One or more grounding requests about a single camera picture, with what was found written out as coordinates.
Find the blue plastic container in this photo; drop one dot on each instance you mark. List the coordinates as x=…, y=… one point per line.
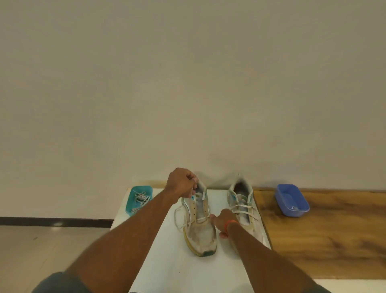
x=291, y=196

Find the orange thread wristband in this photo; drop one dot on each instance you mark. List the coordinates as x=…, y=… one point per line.
x=230, y=225

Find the person's right hand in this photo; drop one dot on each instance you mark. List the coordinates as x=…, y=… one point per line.
x=224, y=220

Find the worn white sneaker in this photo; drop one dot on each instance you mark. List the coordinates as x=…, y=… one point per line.
x=241, y=188
x=202, y=238

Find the person's left hand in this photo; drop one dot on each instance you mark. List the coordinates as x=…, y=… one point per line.
x=179, y=184

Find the person's left forearm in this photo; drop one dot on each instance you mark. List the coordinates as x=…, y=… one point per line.
x=120, y=244

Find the person's right forearm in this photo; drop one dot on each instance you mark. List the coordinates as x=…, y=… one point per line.
x=265, y=259

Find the teal plastic container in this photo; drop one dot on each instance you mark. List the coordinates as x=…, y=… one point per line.
x=130, y=199

